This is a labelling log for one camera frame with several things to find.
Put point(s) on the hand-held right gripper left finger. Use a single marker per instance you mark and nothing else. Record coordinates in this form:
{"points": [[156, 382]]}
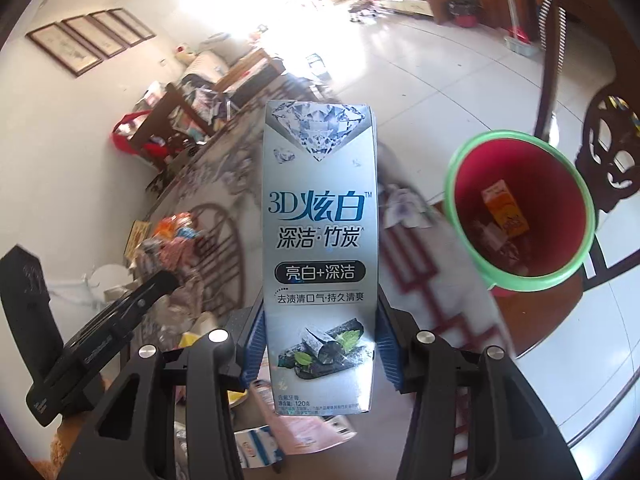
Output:
{"points": [[252, 342]]}

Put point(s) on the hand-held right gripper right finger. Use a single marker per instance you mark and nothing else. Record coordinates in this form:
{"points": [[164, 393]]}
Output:
{"points": [[387, 347]]}

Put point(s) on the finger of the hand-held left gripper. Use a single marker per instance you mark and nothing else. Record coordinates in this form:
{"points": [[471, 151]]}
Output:
{"points": [[135, 302]]}

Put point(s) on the pink carton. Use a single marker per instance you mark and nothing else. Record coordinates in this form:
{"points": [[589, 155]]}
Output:
{"points": [[305, 430]]}

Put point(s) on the silver toothpaste box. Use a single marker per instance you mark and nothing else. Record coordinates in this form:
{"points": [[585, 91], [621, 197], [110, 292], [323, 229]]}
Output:
{"points": [[320, 220]]}

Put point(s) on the red bin with green rim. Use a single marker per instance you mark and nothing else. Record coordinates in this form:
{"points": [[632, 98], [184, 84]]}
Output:
{"points": [[540, 185]]}

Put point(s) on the yellow flat box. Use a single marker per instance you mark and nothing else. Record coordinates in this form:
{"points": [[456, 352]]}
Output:
{"points": [[137, 237]]}

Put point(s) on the orange blue toy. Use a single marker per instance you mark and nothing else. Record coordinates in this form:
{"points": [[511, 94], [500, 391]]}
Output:
{"points": [[170, 240]]}

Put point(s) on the white and blue packet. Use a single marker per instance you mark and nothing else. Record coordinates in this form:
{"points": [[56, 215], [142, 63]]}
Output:
{"points": [[257, 447]]}

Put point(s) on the crumpled tissue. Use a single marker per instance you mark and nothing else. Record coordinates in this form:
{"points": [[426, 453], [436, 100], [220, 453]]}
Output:
{"points": [[406, 207]]}

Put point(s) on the red bag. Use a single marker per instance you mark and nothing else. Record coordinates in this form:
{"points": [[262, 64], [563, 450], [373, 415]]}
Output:
{"points": [[125, 140]]}

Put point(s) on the plain dark wooden chair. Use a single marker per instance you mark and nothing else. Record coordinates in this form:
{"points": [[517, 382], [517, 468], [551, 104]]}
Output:
{"points": [[150, 125]]}

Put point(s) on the small orange carton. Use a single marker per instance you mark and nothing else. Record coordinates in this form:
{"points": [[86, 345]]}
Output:
{"points": [[507, 212]]}

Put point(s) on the white striped cushion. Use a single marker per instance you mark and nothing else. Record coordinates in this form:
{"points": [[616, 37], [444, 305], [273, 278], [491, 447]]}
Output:
{"points": [[210, 65]]}

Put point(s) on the carved wooden chair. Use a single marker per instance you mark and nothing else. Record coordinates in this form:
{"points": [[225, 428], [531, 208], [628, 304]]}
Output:
{"points": [[595, 125]]}

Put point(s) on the dustpan with red brush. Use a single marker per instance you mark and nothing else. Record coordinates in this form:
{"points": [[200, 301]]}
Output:
{"points": [[520, 45]]}

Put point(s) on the small red and black bin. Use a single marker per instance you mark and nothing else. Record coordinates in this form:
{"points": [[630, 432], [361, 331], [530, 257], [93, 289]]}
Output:
{"points": [[465, 14]]}

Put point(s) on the framed wall picture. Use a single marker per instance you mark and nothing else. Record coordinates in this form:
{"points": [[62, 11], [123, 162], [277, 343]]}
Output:
{"points": [[117, 29], [134, 24], [94, 36], [65, 50]]}

